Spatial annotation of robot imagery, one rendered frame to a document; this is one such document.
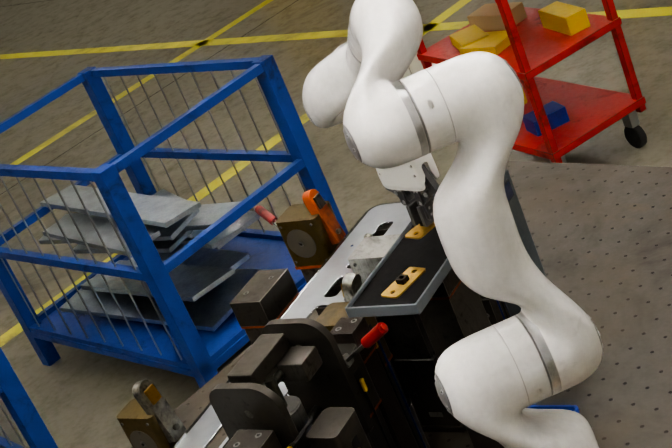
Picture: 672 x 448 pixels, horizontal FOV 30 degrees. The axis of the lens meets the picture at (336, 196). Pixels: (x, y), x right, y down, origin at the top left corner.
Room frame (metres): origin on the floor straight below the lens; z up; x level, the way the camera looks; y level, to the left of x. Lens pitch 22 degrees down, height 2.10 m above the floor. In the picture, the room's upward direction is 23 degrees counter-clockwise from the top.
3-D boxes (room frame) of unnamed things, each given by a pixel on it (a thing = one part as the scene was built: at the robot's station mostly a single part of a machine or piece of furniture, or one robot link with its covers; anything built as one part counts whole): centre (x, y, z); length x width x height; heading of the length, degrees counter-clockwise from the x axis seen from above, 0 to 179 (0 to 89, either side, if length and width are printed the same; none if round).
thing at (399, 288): (1.83, -0.05, 1.17); 0.08 x 0.04 x 0.01; 129
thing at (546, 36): (4.56, -0.88, 0.49); 0.81 x 0.46 x 0.98; 20
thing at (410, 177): (1.92, -0.12, 1.33); 0.10 x 0.07 x 0.11; 36
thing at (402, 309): (1.92, -0.11, 1.16); 0.37 x 0.14 x 0.02; 142
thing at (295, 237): (2.54, 0.09, 0.88); 0.14 x 0.09 x 0.36; 52
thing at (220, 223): (4.44, 0.69, 0.47); 1.20 x 0.80 x 0.95; 37
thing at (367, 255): (2.10, -0.05, 0.90); 0.13 x 0.08 x 0.41; 52
